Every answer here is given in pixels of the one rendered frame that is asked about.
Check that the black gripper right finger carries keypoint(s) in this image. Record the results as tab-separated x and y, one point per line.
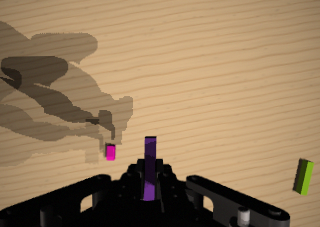
230	207

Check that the purple rod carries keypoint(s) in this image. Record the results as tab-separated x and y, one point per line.
149	157

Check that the lime green rod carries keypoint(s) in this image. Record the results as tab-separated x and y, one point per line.
304	177

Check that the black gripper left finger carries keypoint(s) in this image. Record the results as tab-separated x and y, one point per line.
61	206

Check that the magenta rod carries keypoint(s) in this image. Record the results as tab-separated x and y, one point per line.
111	149

